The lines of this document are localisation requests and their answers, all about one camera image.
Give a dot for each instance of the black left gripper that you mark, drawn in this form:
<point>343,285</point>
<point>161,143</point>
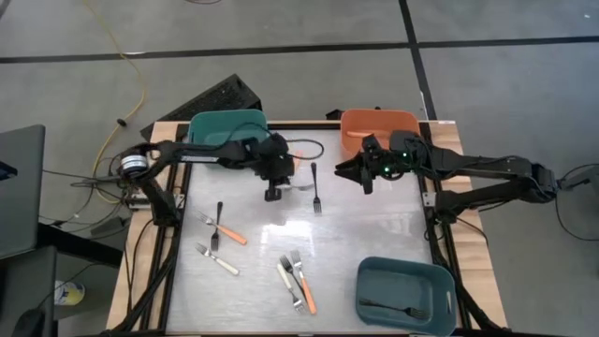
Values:
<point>276,159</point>

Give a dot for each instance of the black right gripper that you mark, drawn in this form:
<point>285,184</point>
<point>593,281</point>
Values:
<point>398,159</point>

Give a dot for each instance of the black fork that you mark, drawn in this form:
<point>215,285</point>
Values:
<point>388,307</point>
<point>314,182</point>
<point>215,243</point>
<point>286,263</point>

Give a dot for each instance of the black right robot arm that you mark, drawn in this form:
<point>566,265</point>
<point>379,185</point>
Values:
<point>491,168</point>

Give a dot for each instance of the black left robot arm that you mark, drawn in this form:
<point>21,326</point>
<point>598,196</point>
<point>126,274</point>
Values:
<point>206,152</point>

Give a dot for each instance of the orange plastic bin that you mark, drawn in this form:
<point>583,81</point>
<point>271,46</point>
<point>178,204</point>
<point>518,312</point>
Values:
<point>374,122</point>

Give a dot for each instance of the teal plastic bin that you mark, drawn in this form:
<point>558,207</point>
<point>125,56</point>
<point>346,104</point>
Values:
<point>224,124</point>

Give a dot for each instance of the blue-grey plastic bin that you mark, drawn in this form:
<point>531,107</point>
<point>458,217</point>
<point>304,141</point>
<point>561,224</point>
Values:
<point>398,281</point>

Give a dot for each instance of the wooden table board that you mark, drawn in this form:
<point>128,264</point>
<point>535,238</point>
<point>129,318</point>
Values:
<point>486,295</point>

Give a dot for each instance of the black desk bar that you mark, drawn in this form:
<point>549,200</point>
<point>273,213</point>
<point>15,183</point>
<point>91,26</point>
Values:
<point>79,243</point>

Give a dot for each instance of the yellow white roll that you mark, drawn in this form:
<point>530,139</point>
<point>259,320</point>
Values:
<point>70,294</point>

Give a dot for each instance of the small black mount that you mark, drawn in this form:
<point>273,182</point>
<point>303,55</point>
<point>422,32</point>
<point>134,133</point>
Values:
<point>334,114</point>

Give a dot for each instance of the silver frame bracket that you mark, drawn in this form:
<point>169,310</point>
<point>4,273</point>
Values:
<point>428,199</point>

